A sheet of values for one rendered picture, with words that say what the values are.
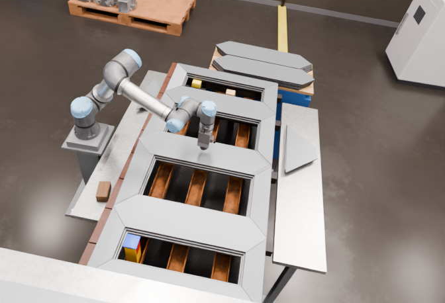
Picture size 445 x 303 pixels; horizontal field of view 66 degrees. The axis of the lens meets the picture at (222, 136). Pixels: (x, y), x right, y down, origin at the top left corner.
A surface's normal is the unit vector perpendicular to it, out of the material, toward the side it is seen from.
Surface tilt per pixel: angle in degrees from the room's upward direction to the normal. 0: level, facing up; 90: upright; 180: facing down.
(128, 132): 0
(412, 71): 90
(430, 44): 90
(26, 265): 0
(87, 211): 0
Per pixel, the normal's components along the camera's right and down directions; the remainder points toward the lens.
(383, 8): -0.11, 0.71
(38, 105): 0.13, -0.68
